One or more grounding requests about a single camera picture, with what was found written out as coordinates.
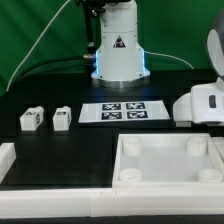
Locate white square tabletop part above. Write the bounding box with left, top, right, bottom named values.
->
left=112, top=133, right=224, bottom=188

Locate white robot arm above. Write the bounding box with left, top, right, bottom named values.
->
left=92, top=0, right=224, bottom=126

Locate white marker sheet with tags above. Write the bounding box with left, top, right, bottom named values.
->
left=79, top=101, right=170, bottom=123

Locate white U-shaped obstacle fixture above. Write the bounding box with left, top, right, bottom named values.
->
left=0, top=136, right=224, bottom=219

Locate black cable bundle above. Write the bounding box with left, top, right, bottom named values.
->
left=16, top=55, right=98, bottom=81

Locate black camera stand pole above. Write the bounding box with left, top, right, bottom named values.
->
left=75, top=0, right=105, bottom=54

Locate white cable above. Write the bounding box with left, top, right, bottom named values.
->
left=5, top=0, right=72, bottom=93

